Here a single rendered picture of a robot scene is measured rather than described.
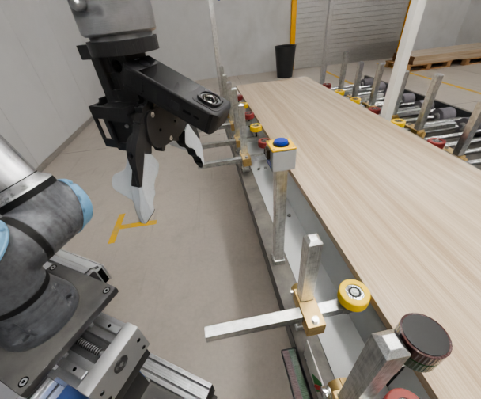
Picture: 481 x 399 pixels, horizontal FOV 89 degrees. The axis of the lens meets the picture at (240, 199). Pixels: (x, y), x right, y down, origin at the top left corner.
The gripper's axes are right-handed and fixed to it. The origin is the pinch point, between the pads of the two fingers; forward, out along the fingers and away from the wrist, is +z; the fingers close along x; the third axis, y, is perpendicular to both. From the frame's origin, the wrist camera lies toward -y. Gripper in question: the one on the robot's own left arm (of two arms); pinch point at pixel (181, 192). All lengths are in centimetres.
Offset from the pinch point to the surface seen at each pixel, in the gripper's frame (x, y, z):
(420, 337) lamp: 2.0, -35.5, 15.0
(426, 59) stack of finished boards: -751, -161, 109
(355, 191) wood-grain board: -68, -29, 42
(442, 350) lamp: 2.7, -37.8, 15.0
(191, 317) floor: -31, 48, 132
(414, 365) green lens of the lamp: 4.2, -35.7, 18.5
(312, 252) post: -15.6, -19.3, 23.9
